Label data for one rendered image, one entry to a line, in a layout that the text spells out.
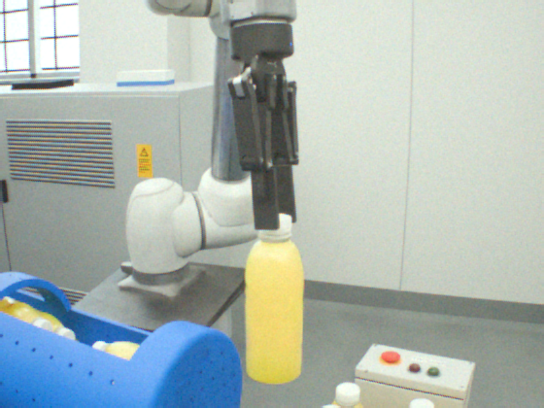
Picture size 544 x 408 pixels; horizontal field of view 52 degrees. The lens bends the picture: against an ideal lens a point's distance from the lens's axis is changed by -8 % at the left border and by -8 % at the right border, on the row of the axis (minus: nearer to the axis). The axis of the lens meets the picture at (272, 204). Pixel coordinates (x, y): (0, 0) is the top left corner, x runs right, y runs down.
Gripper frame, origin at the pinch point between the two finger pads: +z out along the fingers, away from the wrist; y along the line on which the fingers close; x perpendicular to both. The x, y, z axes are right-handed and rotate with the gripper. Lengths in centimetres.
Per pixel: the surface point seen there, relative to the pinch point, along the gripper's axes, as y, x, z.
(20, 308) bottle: -4, -56, 20
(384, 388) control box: -29.7, 3.5, 37.5
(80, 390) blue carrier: 7.1, -30.7, 26.7
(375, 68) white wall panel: -271, -66, -40
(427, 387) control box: -29.4, 11.4, 36.6
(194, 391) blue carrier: -4.4, -18.1, 29.4
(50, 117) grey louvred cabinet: -129, -179, -25
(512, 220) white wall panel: -291, 7, 52
